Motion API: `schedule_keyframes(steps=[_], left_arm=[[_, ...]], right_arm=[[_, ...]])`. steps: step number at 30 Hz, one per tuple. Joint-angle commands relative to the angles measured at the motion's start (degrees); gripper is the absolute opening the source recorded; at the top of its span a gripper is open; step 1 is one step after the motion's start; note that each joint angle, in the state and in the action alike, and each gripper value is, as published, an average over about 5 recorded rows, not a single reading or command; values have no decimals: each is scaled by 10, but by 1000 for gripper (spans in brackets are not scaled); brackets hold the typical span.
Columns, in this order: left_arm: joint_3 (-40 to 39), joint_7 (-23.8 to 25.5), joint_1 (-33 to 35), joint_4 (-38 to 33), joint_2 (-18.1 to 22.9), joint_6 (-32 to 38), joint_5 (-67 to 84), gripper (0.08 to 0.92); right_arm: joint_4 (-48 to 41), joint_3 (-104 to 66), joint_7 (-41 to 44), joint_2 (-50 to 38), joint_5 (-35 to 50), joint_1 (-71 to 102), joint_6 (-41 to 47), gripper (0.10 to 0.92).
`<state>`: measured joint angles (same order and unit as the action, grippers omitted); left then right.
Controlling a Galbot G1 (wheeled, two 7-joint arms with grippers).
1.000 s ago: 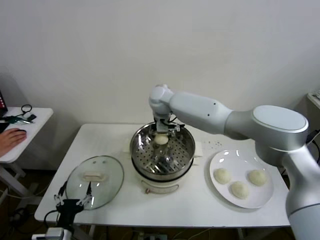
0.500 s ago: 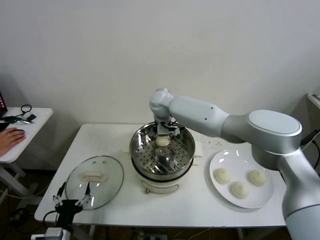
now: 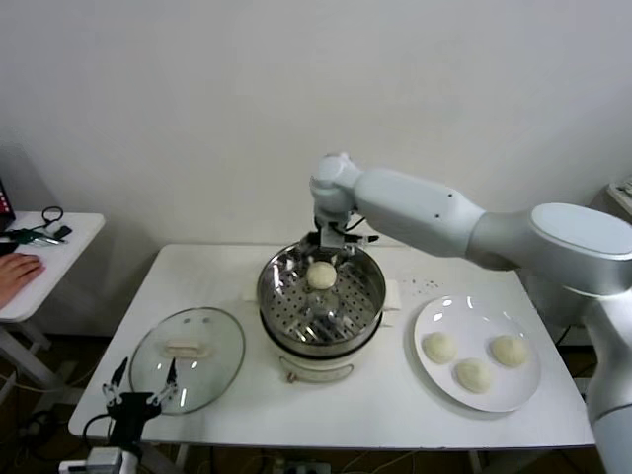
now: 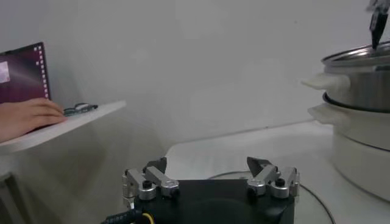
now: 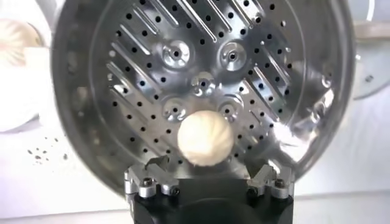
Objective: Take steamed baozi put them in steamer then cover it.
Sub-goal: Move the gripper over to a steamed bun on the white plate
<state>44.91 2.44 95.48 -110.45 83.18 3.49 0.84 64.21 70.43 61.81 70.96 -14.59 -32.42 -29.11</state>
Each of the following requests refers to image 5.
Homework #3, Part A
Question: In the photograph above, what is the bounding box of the large white plate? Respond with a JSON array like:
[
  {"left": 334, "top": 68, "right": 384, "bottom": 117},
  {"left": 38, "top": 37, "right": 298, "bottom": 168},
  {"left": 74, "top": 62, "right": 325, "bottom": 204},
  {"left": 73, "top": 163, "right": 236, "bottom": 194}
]
[{"left": 0, "top": 0, "right": 52, "bottom": 133}]

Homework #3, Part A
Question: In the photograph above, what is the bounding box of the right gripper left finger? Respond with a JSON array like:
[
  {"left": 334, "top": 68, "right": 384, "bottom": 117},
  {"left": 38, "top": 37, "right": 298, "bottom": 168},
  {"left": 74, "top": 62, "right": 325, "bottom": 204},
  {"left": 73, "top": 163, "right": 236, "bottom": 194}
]
[{"left": 124, "top": 156, "right": 180, "bottom": 198}]

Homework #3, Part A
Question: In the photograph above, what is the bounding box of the perforated steel steamer basket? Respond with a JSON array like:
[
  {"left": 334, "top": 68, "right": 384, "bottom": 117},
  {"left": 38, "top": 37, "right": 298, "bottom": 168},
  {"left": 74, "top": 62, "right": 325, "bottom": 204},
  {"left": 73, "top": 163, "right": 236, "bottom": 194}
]
[{"left": 50, "top": 0, "right": 357, "bottom": 198}]

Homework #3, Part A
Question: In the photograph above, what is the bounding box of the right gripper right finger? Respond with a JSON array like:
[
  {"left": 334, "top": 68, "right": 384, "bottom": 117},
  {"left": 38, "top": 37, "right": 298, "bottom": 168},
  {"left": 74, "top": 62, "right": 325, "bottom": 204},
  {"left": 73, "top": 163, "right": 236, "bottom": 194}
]
[{"left": 246, "top": 164, "right": 296, "bottom": 200}]

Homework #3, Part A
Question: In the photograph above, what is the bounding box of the white steamed baozi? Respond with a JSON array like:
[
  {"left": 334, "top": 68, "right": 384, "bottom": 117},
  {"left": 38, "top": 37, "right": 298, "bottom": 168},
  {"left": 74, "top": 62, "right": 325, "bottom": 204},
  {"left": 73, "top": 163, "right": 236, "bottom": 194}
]
[
  {"left": 177, "top": 110, "right": 235, "bottom": 167},
  {"left": 0, "top": 18, "right": 43, "bottom": 66}
]

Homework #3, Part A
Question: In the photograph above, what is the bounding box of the glass pot lid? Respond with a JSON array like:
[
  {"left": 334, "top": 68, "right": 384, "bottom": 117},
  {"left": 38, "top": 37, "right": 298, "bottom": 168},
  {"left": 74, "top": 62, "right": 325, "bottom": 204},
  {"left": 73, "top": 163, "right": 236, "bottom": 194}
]
[{"left": 347, "top": 0, "right": 390, "bottom": 101}]

